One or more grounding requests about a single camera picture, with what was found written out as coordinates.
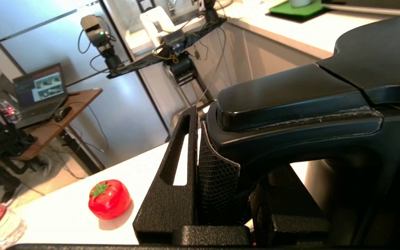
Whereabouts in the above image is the small white cup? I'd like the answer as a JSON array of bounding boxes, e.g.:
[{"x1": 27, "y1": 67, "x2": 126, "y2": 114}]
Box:
[{"x1": 289, "y1": 0, "x2": 314, "y2": 8}]

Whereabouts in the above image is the black camera on stand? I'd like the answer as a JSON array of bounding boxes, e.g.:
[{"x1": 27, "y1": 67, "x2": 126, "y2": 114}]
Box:
[{"x1": 80, "y1": 15, "x2": 123, "y2": 70}]

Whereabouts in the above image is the black handheld controller rig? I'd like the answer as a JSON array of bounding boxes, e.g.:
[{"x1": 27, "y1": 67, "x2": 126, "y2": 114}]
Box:
[{"x1": 0, "y1": 118, "x2": 38, "y2": 174}]

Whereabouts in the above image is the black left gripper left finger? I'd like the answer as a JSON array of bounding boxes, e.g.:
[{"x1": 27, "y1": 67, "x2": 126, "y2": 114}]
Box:
[{"x1": 133, "y1": 106, "x2": 241, "y2": 244}]

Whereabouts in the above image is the black laptop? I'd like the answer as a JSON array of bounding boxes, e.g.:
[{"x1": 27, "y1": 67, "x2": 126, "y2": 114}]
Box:
[{"x1": 12, "y1": 63, "x2": 70, "y2": 130}]

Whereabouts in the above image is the black teleoperation stand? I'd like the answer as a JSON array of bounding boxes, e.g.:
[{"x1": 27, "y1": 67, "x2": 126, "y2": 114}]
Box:
[{"x1": 106, "y1": 17, "x2": 228, "y2": 87}]

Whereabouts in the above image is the brown wooden desk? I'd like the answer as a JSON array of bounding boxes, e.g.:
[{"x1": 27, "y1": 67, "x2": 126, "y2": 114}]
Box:
[{"x1": 0, "y1": 88, "x2": 103, "y2": 174}]

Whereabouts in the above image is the black white teleoperation handle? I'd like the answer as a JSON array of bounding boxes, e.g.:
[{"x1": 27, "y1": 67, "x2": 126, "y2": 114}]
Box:
[{"x1": 196, "y1": 0, "x2": 222, "y2": 24}]

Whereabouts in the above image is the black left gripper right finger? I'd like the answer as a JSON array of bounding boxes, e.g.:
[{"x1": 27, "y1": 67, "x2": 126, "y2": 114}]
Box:
[{"x1": 249, "y1": 164, "x2": 331, "y2": 245}]

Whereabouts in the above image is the black computer mouse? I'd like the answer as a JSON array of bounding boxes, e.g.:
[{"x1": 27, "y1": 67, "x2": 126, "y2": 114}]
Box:
[{"x1": 53, "y1": 106, "x2": 73, "y2": 122}]

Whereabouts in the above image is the black upright gripper tool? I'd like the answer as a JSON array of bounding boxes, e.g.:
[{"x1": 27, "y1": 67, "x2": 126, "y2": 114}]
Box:
[{"x1": 136, "y1": 0, "x2": 156, "y2": 14}]

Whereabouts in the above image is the black electric kettle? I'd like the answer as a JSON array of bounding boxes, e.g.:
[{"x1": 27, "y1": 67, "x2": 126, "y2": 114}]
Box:
[{"x1": 205, "y1": 14, "x2": 400, "y2": 250}]

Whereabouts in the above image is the red tomato-shaped toy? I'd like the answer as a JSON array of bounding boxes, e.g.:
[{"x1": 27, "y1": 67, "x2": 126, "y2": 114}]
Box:
[{"x1": 88, "y1": 179, "x2": 132, "y2": 221}]

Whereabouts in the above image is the white plastic frame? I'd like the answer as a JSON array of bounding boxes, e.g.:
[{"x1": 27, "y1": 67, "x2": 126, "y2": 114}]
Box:
[{"x1": 139, "y1": 5, "x2": 180, "y2": 48}]

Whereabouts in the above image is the green tray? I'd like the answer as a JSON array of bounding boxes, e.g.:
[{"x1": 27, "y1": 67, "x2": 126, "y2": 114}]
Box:
[{"x1": 268, "y1": 0, "x2": 330, "y2": 20}]

